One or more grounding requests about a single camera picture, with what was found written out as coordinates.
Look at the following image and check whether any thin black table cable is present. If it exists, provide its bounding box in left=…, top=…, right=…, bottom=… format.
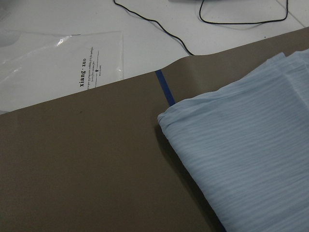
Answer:
left=113, top=0, right=195, bottom=56

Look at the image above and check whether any clear plastic bag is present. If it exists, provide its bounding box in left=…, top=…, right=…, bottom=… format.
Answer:
left=0, top=29, right=123, bottom=114

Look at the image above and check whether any light blue button shirt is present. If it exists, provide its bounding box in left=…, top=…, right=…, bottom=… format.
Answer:
left=158, top=50, right=309, bottom=232

